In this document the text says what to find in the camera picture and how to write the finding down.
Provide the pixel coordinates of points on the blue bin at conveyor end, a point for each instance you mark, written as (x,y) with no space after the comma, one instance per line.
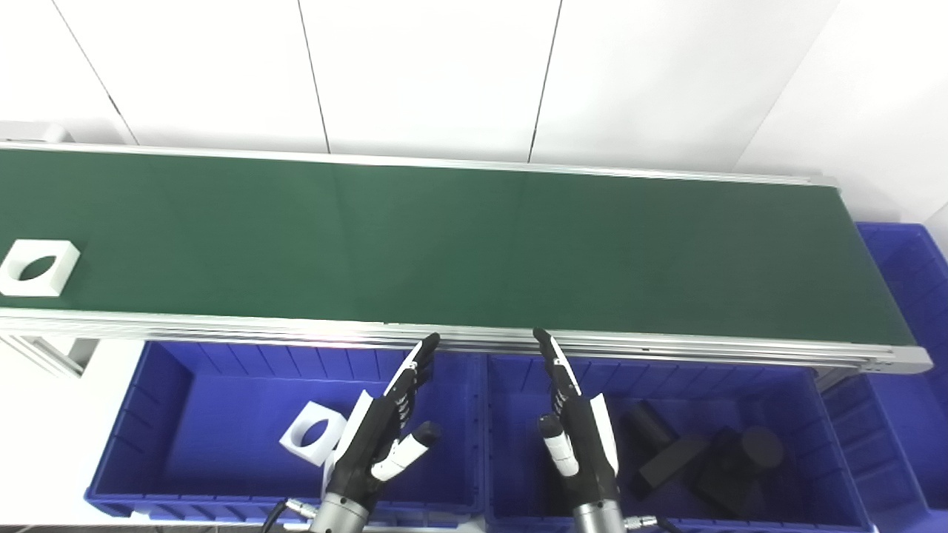
(903,370)

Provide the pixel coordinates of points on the aluminium conveyor leg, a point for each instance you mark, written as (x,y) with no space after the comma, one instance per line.
(52,352)

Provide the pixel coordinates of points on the blue bin with white parts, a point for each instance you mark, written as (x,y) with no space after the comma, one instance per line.
(222,429)

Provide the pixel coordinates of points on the green conveyor belt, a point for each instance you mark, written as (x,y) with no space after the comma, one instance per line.
(474,244)

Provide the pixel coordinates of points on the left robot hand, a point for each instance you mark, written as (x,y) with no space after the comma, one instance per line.
(370,444)

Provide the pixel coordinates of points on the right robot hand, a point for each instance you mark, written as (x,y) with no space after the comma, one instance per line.
(589,451)

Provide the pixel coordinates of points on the blue bin with black parts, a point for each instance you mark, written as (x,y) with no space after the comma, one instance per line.
(785,400)

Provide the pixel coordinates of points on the white square part with hole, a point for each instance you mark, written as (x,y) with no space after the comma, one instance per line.
(296,437)
(58,259)

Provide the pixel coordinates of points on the grey conveyor motor housing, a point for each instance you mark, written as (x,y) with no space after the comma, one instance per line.
(33,133)

